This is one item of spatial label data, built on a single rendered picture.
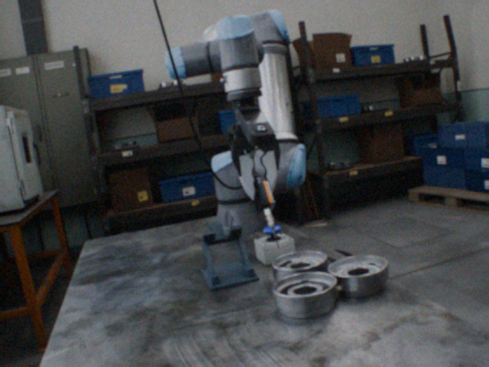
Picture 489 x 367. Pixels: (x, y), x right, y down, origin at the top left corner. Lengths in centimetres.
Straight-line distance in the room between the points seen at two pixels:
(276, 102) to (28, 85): 356
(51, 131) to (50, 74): 54
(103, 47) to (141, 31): 42
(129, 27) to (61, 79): 90
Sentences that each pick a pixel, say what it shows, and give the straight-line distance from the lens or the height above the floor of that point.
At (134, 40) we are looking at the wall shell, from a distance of 484.
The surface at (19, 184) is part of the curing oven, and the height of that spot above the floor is 95.
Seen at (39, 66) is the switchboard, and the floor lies 193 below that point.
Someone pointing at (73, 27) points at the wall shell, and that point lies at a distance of 489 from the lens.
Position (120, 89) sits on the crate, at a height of 156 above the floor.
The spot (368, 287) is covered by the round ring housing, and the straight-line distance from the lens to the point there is 76.
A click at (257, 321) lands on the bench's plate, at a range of 73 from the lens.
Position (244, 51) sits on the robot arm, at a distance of 89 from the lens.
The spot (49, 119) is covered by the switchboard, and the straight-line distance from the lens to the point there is 455.
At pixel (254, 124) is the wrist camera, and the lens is 83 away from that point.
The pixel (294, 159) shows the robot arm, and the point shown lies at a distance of 124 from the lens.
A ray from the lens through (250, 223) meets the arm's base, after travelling 127.
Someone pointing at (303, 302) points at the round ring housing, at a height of 83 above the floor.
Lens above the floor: 111
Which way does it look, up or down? 8 degrees down
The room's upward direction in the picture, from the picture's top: 8 degrees counter-clockwise
